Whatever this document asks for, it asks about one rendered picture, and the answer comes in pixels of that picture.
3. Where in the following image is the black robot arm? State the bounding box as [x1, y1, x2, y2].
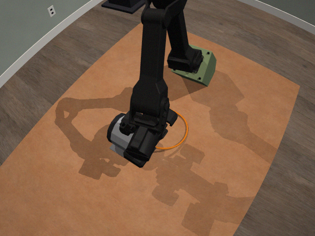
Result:
[119, 0, 204, 162]

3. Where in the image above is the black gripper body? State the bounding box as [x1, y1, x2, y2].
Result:
[123, 109, 178, 168]

